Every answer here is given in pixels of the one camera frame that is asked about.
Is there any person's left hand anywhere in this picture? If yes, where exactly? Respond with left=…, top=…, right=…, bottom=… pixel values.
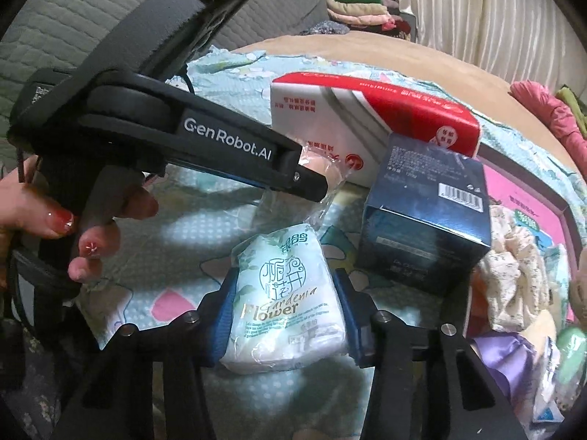
left=0, top=155, right=159, bottom=284

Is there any beige bed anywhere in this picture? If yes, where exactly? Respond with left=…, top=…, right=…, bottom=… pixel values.
left=229, top=32, right=579, bottom=170

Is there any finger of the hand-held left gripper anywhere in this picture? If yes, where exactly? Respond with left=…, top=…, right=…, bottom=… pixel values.
left=202, top=169, right=329, bottom=203

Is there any green cloth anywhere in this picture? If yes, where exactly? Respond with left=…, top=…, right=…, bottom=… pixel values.
left=555, top=85, right=587, bottom=133

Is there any white curtain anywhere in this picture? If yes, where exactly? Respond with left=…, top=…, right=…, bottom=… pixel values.
left=390, top=0, right=587, bottom=83

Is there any tissue pack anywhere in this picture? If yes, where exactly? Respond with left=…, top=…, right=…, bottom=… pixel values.
left=220, top=223, right=348, bottom=375
left=523, top=376, right=569, bottom=425

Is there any purple scrunchie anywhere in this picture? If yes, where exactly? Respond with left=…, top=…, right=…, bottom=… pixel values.
left=472, top=332, right=537, bottom=404

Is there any dark blue box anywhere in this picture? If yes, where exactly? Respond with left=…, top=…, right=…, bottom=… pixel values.
left=357, top=132, right=492, bottom=296

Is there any red and white box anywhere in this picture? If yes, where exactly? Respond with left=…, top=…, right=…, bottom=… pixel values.
left=270, top=72, right=481, bottom=188

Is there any pink book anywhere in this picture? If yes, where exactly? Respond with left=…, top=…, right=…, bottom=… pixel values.
left=481, top=160, right=587, bottom=326

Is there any dark patterned cloth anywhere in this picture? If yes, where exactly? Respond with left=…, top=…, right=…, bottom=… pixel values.
left=300, top=21, right=349, bottom=37

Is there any grey quilted headboard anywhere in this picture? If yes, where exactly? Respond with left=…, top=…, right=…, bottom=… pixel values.
left=0, top=0, right=328, bottom=147

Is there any black cable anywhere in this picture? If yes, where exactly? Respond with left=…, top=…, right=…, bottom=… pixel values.
left=181, top=62, right=197, bottom=97

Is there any white floral scrunchie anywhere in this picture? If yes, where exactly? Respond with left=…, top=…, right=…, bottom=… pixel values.
left=479, top=204, right=558, bottom=331

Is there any pink quilt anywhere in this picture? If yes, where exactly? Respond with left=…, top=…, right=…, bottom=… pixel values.
left=509, top=80, right=587, bottom=175

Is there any green puff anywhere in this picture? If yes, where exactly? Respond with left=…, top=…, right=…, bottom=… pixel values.
left=555, top=325, right=587, bottom=381

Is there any beige puff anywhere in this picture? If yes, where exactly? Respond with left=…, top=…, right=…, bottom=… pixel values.
left=254, top=144, right=354, bottom=239

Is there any stack of folded clothes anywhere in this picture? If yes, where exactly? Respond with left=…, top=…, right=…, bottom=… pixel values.
left=325, top=0, right=416, bottom=35

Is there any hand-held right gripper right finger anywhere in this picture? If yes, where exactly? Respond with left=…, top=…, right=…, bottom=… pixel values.
left=332, top=268, right=528, bottom=440

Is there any dark brown tray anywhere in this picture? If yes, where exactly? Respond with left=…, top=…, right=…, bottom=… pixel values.
left=477, top=144, right=587, bottom=248

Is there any cream plush toy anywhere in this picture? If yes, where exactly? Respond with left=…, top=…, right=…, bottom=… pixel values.
left=523, top=312, right=559, bottom=347

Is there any light blue printed blanket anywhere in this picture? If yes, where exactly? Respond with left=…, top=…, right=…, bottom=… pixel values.
left=92, top=46, right=587, bottom=377

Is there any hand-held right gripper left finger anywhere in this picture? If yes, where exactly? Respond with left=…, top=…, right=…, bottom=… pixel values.
left=52, top=275, right=239, bottom=440

